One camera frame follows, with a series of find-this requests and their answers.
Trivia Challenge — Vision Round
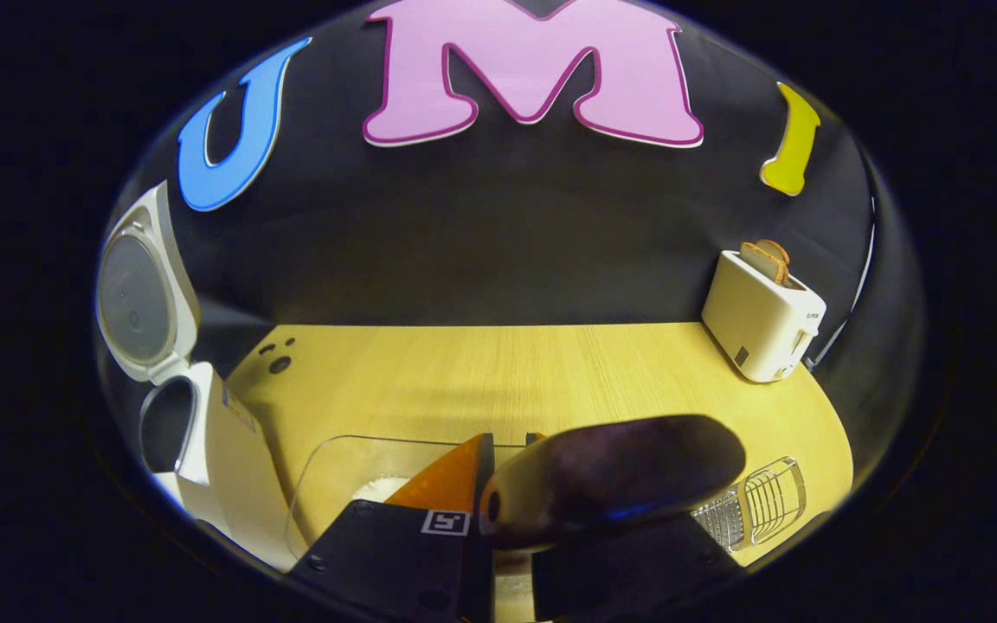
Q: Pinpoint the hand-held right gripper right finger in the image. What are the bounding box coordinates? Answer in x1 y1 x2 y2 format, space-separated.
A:
524 431 746 622

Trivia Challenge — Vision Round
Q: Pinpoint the clear plastic container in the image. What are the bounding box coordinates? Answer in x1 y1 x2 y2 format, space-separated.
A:
285 434 543 623

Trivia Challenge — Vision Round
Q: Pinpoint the white toaster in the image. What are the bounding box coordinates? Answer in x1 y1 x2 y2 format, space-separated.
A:
702 249 828 383

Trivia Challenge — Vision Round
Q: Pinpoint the wire metal chopstick holder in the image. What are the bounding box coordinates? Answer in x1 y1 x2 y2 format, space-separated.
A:
691 456 808 555

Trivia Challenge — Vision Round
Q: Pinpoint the grey power cable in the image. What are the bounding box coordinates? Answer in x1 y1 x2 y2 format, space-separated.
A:
810 195 878 370

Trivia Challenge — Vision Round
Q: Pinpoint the black backdrop cloth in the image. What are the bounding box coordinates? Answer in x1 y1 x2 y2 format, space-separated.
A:
96 0 928 416

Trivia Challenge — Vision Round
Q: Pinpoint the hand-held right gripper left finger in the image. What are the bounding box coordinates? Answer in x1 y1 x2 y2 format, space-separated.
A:
286 433 497 623

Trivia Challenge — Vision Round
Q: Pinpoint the brown wooden spoon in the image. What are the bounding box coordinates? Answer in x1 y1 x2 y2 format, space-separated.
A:
479 414 747 551

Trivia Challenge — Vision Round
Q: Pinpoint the white rice cooker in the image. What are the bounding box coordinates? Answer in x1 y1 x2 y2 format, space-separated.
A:
96 180 309 572

